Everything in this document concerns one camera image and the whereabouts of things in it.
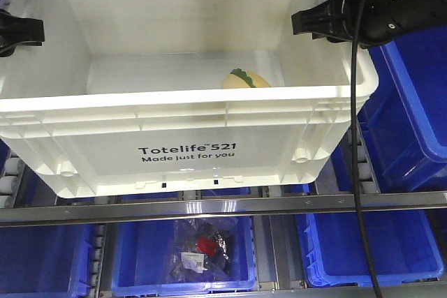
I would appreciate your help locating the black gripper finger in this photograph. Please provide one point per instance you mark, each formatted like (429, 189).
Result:
(334, 20)
(16, 31)

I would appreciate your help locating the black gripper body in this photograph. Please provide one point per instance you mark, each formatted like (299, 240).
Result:
(385, 20)

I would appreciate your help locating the yellow plush ball green leaf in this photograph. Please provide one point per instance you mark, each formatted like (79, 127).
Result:
(241, 79)

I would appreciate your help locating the white plastic tote box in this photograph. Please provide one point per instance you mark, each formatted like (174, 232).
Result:
(124, 96)

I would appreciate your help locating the blue plastic bin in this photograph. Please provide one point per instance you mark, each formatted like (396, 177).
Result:
(405, 118)

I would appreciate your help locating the white roller track left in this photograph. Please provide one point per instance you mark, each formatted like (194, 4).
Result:
(11, 177)

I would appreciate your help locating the white roller track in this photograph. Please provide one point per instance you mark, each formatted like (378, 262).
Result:
(96, 259)
(366, 175)
(11, 177)

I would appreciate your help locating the white roller track right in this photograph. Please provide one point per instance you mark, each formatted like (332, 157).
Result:
(366, 175)

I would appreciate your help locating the white roller track lower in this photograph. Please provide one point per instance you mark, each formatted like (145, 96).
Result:
(96, 259)

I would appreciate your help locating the blue bin lower left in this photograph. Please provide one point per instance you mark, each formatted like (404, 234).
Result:
(46, 261)

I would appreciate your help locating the blue bin lower right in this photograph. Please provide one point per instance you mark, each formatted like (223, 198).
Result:
(402, 244)

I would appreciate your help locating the blue bin lower middle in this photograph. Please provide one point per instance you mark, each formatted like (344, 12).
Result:
(142, 251)

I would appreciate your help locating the clear bag with parts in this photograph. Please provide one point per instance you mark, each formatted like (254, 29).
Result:
(201, 250)

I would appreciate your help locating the steel shelf front rail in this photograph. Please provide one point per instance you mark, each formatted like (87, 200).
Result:
(169, 210)

